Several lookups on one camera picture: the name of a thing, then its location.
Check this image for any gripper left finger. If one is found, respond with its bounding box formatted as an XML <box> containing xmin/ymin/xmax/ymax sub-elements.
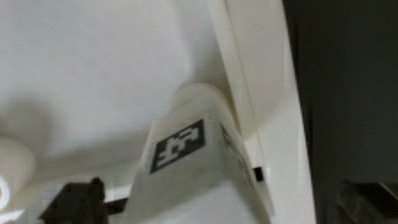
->
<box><xmin>39</xmin><ymin>178</ymin><xmax>109</xmax><ymax>224</ymax></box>

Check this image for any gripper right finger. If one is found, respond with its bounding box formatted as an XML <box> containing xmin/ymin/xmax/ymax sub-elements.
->
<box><xmin>334</xmin><ymin>181</ymin><xmax>398</xmax><ymax>224</ymax></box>

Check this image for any white square table top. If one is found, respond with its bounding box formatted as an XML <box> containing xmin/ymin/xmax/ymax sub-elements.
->
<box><xmin>0</xmin><ymin>0</ymin><xmax>317</xmax><ymax>224</ymax></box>

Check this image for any white table leg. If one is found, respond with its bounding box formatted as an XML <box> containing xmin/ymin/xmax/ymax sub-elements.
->
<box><xmin>118</xmin><ymin>83</ymin><xmax>272</xmax><ymax>224</ymax></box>

